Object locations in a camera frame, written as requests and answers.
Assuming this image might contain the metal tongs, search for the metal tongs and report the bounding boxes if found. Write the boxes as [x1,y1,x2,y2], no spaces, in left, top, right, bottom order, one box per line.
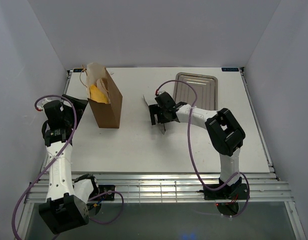
[143,94,166,135]

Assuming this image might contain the breaded oval fake bread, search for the breaded oval fake bread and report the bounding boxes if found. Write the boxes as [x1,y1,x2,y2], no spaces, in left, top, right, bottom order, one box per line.
[89,84,109,104]

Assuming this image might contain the long white fake bread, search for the long white fake bread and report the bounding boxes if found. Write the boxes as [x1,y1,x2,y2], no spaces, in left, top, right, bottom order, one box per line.
[96,78,109,95]

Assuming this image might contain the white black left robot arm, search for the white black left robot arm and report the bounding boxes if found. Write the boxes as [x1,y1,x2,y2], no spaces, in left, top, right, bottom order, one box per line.
[39,95,100,235]

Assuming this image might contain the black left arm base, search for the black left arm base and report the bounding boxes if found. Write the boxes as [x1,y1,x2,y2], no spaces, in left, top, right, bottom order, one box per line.
[95,184,116,202]

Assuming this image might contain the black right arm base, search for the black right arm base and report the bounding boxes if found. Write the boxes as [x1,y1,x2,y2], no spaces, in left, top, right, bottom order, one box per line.
[198,183,249,200]

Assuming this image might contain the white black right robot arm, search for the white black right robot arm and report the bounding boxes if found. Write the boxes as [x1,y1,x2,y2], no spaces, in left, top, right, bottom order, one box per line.
[148,92,250,200]

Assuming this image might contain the brown paper bag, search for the brown paper bag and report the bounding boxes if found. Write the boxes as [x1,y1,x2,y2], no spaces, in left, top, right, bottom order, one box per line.
[81,62,123,129]

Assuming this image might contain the metal baking tray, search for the metal baking tray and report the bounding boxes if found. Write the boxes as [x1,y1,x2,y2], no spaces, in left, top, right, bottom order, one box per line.
[173,72,218,111]

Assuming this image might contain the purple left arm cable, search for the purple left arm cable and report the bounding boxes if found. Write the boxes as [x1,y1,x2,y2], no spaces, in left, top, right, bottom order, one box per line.
[13,94,124,240]

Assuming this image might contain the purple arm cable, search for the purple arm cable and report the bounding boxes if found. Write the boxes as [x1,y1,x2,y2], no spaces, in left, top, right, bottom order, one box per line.
[155,79,250,218]
[13,94,124,240]

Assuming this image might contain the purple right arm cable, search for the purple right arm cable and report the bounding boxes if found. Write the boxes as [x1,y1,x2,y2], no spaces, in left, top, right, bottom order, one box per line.
[155,79,250,218]

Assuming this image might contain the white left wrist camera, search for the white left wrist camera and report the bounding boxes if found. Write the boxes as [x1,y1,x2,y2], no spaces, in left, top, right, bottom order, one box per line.
[35,97,54,112]

